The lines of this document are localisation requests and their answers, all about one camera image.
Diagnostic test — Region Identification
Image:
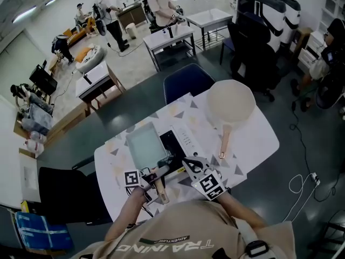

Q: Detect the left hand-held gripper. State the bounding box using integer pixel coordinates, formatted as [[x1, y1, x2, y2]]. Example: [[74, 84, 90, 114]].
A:
[[123, 155, 177, 206]]

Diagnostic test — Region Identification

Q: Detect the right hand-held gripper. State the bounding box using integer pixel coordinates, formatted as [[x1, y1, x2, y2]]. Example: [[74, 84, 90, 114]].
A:
[[182, 156, 227, 202]]

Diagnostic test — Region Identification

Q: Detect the white induction cooker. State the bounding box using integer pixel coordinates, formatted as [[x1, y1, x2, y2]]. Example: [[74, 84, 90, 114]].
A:
[[153, 124, 207, 179]]

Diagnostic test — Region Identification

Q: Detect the rectangular grey frying pan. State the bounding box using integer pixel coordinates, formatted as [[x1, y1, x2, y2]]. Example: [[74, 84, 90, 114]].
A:
[[125, 121, 171, 205]]

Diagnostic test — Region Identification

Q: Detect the person's left forearm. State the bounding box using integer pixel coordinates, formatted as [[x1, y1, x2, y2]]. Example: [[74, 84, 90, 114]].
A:
[[103, 186, 146, 242]]

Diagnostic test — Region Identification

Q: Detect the person's right forearm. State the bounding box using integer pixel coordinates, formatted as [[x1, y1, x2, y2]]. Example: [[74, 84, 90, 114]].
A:
[[217, 190, 267, 229]]

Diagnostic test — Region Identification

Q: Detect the triangle patterned tablecloth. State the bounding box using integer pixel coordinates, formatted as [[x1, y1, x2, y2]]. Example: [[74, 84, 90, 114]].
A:
[[103, 92, 247, 215]]

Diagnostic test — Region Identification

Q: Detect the person's beige printed t-shirt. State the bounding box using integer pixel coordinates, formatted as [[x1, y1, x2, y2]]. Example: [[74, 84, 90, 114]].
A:
[[71, 200, 297, 259]]

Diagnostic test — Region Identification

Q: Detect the white oval table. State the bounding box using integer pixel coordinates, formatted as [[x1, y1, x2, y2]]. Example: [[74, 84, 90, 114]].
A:
[[93, 90, 280, 223]]

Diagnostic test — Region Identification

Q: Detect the dark blue chair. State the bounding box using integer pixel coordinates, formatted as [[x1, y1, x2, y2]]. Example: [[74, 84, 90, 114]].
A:
[[163, 63, 216, 105]]

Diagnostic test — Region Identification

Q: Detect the long wooden board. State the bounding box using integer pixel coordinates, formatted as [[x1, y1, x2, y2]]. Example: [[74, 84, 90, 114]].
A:
[[44, 101, 94, 148]]

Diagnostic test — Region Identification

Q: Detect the black office chair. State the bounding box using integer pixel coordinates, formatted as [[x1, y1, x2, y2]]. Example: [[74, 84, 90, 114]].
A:
[[38, 155, 114, 226]]

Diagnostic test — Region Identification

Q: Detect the wooden sink cabinet white top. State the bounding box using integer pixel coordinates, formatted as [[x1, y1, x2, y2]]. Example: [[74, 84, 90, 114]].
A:
[[75, 60, 127, 113]]

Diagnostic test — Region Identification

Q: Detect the black gaming chair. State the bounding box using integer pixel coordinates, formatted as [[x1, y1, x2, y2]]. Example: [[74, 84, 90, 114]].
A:
[[227, 11, 283, 103]]

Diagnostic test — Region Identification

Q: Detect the large clear water bottle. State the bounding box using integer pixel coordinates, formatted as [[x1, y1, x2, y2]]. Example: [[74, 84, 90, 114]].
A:
[[23, 139, 45, 158], [29, 130, 47, 143]]

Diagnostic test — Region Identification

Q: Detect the plastic covered cabinet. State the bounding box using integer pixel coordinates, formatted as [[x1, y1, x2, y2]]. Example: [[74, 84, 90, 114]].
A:
[[20, 103, 54, 137]]

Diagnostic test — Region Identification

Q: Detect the beige trash bin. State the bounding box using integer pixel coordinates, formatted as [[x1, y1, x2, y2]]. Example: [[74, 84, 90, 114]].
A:
[[125, 22, 139, 40]]

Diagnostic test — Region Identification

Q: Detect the orange cushion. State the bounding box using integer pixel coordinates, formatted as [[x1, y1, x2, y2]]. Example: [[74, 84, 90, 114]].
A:
[[74, 46, 93, 63]]

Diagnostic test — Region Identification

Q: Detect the white panel board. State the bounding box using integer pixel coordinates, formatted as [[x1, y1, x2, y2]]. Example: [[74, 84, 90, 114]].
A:
[[18, 151, 41, 202]]

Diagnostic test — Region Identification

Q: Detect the blue wrapped package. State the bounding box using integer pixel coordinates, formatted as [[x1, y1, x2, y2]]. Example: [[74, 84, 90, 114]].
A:
[[15, 211, 74, 252]]

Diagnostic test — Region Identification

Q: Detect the black cabinet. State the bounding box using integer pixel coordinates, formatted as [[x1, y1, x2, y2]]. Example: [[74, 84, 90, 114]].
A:
[[29, 64, 58, 96]]

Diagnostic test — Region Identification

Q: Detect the brown wooden sink cabinet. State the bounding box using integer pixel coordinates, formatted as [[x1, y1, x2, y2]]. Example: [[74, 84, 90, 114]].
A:
[[115, 2, 149, 32]]

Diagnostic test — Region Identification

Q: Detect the white drawer cabinet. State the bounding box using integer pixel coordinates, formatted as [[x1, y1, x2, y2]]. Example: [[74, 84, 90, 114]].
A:
[[297, 31, 328, 74]]

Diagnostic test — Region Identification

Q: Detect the orange sofa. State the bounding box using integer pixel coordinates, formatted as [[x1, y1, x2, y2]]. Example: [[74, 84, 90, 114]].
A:
[[63, 17, 98, 48]]

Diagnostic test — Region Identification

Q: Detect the white black massage chair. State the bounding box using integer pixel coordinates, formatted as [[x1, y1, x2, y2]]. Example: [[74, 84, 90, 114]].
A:
[[271, 0, 302, 44], [233, 0, 287, 53]]

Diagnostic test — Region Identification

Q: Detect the white cupboard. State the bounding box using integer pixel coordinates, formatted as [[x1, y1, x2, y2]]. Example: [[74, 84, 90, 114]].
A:
[[319, 0, 345, 36]]

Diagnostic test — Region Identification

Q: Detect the round beige pan wooden handle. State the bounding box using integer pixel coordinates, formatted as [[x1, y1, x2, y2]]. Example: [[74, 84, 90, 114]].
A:
[[206, 79, 256, 160]]

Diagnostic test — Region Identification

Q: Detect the white floor cable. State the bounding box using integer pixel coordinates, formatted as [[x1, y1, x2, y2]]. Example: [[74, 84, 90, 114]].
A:
[[282, 173, 321, 223]]

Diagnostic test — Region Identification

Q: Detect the black shoulder strap buckle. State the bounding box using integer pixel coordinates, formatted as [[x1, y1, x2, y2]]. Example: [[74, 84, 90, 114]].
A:
[[244, 240, 270, 258]]

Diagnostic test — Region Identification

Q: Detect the black floor cable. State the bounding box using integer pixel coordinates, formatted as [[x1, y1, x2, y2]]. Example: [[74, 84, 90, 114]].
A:
[[289, 101, 342, 202]]

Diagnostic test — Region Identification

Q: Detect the steel frame sink table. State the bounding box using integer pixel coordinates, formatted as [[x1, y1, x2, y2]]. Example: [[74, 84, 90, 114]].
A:
[[142, 24, 197, 72]]

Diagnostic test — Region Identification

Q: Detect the white steel frame table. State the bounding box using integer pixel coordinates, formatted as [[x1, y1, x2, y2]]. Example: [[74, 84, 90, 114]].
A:
[[185, 8, 234, 51]]

